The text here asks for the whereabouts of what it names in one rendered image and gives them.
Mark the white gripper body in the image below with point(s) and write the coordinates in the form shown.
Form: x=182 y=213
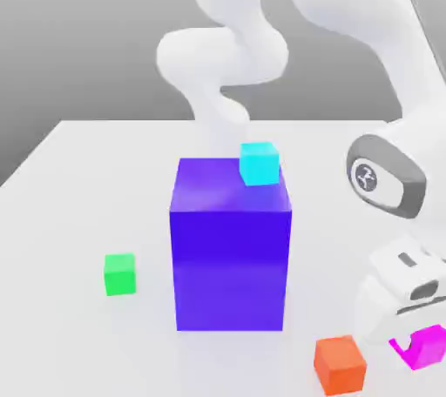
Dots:
x=378 y=313

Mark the small magenta cube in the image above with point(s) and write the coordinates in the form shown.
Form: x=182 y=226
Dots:
x=427 y=351

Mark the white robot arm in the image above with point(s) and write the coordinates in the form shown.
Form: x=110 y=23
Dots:
x=223 y=55

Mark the small orange cube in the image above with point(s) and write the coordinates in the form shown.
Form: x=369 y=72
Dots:
x=339 y=365

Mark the small cyan cube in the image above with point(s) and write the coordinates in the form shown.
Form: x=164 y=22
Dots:
x=259 y=163

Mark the small green cube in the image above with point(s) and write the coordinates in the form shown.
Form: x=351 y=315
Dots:
x=119 y=275

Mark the large purple box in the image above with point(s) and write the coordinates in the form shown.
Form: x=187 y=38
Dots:
x=228 y=264

